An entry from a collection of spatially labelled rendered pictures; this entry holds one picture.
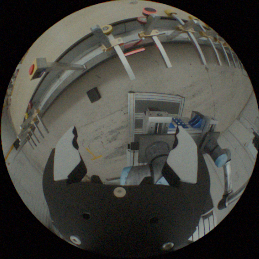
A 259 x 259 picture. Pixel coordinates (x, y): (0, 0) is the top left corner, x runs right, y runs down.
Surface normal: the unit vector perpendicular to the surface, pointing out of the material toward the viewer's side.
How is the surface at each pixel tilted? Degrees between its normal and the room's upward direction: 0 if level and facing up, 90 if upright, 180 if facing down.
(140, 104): 0
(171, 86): 0
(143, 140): 0
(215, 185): 90
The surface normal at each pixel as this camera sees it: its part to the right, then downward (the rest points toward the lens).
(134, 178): -0.11, -0.58
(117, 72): 0.02, 0.51
